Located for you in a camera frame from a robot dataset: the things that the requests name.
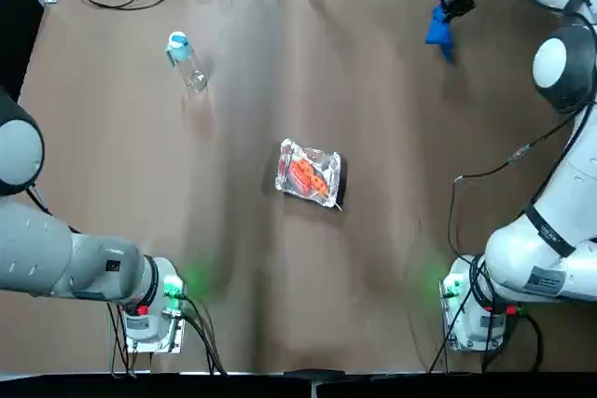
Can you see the blue dishcloth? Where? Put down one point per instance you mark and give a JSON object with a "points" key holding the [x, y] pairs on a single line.
{"points": [[437, 34]]}

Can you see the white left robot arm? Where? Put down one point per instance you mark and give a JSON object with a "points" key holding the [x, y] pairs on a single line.
{"points": [[37, 249]]}

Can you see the orange food skewer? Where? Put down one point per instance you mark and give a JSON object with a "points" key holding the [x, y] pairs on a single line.
{"points": [[305, 176]]}

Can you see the clear bottle with blue cap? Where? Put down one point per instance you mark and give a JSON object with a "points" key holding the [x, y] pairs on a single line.
{"points": [[189, 64]]}

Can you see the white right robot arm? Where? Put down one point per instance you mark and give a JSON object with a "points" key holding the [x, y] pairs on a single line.
{"points": [[527, 249]]}

